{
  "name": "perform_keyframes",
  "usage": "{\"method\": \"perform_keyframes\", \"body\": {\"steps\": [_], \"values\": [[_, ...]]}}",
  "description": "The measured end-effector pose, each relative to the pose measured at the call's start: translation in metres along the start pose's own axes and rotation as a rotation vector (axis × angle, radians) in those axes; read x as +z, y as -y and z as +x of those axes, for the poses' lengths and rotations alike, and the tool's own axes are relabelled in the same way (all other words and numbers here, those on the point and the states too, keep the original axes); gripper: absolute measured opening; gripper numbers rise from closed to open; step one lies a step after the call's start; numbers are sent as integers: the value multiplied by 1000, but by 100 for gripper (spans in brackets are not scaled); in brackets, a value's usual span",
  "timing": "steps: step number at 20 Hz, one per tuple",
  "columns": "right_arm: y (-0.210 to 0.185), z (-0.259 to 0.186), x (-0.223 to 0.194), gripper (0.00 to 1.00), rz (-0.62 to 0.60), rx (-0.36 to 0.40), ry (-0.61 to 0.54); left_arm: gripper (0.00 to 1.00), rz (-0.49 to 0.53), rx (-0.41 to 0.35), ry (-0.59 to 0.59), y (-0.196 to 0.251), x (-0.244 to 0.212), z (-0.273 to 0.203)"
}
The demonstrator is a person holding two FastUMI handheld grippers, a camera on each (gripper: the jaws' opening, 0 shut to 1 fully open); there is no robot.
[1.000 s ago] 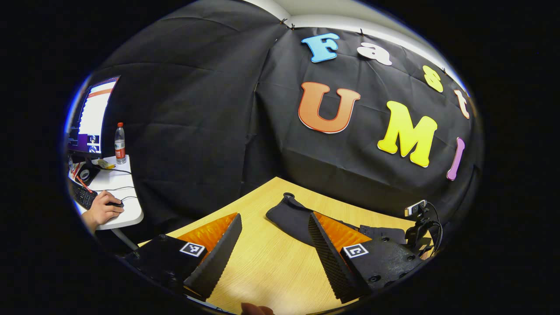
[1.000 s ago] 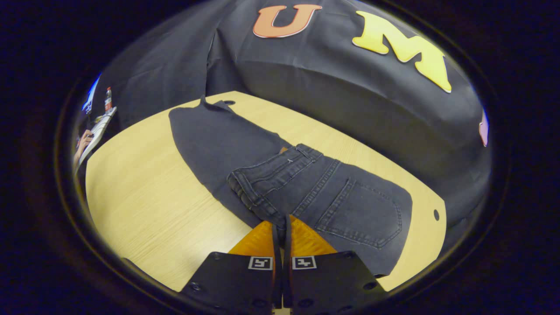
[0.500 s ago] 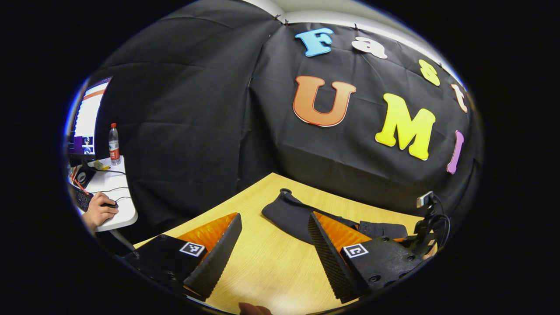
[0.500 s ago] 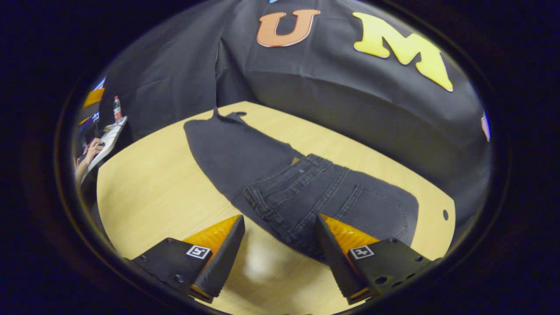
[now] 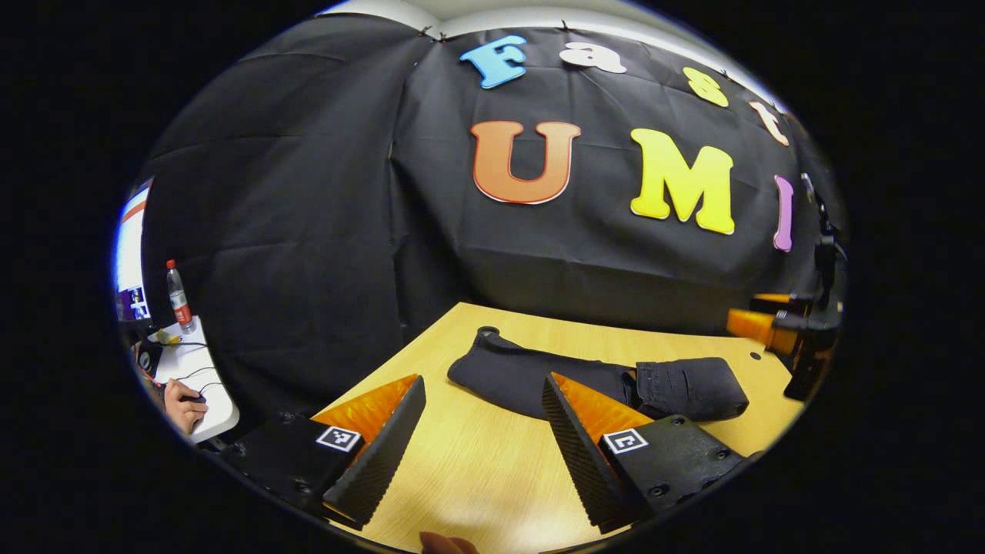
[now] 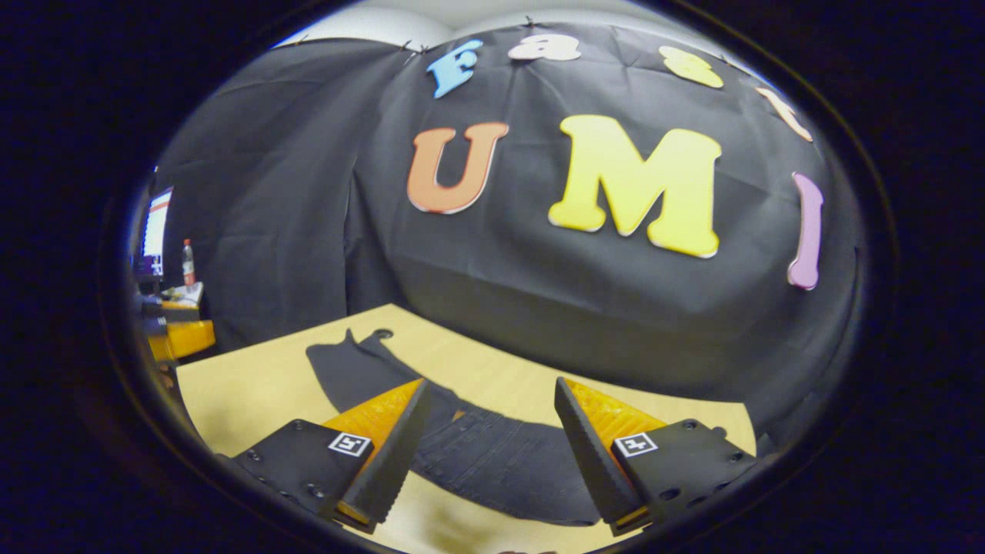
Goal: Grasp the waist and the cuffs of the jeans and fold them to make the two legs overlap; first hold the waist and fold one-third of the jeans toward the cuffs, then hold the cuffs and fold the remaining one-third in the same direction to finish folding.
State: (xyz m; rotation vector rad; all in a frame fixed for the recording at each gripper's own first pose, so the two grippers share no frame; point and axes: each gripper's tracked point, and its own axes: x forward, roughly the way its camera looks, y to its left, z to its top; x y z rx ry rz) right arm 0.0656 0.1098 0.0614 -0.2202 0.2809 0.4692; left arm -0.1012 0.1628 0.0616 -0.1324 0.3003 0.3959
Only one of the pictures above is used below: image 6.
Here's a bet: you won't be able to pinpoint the computer monitor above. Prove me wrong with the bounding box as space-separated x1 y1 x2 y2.
141 187 175 278

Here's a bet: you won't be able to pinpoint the black jeans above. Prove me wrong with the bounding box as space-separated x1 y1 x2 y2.
306 329 605 529

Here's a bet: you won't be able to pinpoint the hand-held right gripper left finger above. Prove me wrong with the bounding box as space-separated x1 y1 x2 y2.
228 377 433 536

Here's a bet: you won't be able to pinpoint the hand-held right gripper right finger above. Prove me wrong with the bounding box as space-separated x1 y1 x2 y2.
553 375 760 538

